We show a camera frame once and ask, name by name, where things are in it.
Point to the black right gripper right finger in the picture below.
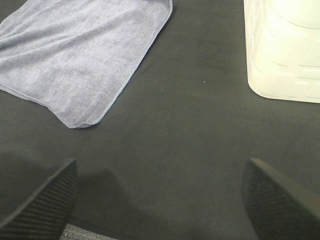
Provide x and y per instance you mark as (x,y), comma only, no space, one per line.
(278,207)

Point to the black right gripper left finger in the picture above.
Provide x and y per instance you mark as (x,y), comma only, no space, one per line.
(44,214)

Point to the grey-purple microfibre towel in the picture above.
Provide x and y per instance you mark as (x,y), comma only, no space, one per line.
(75,57)

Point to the black table mat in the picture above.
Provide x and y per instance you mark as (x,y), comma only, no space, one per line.
(166,162)

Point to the white plastic storage bin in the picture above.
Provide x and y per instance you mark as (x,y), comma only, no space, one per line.
(282,39)

